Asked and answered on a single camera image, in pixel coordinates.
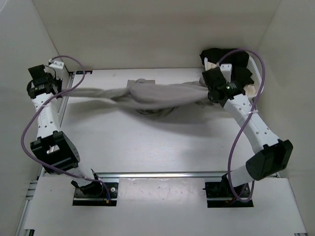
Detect grey trousers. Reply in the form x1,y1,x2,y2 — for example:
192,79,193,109
66,79,208,112

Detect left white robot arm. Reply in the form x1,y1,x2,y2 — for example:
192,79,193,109
27,60,103,197

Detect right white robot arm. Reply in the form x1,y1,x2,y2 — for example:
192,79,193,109
202,67,293,197

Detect beige garment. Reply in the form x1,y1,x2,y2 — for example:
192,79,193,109
231,56,262,98

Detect black garment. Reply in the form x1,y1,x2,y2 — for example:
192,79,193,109
200,48,254,85

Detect white laundry basket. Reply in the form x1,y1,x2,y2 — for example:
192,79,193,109
201,57,263,103

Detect dark label sticker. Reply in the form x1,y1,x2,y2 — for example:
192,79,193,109
75,70,93,75

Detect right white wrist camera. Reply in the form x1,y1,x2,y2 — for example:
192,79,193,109
220,63,232,82

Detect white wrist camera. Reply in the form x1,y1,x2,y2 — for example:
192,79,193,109
220,63,232,82
48,59,65,75

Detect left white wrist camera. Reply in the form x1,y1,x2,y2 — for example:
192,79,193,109
48,59,65,75

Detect aluminium left rail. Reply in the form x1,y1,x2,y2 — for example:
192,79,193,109
58,72,74,122

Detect aluminium rail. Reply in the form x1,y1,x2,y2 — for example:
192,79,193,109
58,72,74,122
97,172,226,179

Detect aluminium front rail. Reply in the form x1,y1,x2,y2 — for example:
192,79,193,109
97,172,226,179

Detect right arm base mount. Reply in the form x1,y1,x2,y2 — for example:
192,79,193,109
203,182,254,208

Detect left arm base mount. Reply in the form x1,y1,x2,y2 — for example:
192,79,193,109
71,181,119,207

